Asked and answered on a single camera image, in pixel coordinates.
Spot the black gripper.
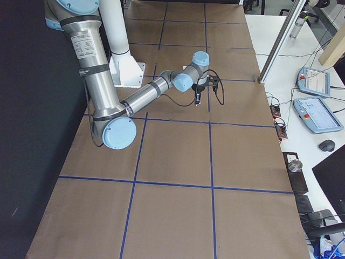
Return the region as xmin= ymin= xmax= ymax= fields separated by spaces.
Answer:
xmin=192 ymin=84 xmax=205 ymax=106

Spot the white pedestal column base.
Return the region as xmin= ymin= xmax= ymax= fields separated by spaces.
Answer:
xmin=99 ymin=0 xmax=146 ymax=88

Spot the metal cylinder weight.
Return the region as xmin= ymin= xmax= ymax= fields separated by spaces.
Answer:
xmin=287 ymin=159 xmax=303 ymax=173

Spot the clear water bottle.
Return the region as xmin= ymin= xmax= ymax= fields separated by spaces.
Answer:
xmin=289 ymin=11 xmax=308 ymax=38

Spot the teach pendant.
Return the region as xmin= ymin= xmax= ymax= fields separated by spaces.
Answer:
xmin=293 ymin=97 xmax=344 ymax=134
xmin=296 ymin=66 xmax=330 ymax=98

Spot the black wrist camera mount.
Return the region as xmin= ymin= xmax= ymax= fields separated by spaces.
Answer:
xmin=206 ymin=76 xmax=219 ymax=87

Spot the aluminium frame post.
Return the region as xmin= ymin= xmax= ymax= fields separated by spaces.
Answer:
xmin=258 ymin=0 xmax=306 ymax=84

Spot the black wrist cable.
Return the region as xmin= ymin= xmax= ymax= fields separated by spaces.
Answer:
xmin=164 ymin=69 xmax=225 ymax=107

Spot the black computer mouse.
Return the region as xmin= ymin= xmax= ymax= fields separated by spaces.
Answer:
xmin=318 ymin=139 xmax=335 ymax=152

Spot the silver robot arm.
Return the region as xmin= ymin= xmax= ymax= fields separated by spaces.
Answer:
xmin=44 ymin=1 xmax=210 ymax=149

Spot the orange black connector block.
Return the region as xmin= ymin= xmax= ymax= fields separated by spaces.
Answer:
xmin=270 ymin=104 xmax=281 ymax=119

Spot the upper teach pendant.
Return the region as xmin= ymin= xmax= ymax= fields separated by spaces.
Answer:
xmin=296 ymin=66 xmax=330 ymax=98

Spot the lower teach pendant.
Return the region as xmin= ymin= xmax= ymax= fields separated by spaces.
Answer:
xmin=293 ymin=97 xmax=344 ymax=134

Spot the black box under weight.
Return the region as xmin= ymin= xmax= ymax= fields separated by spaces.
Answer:
xmin=282 ymin=152 xmax=309 ymax=195

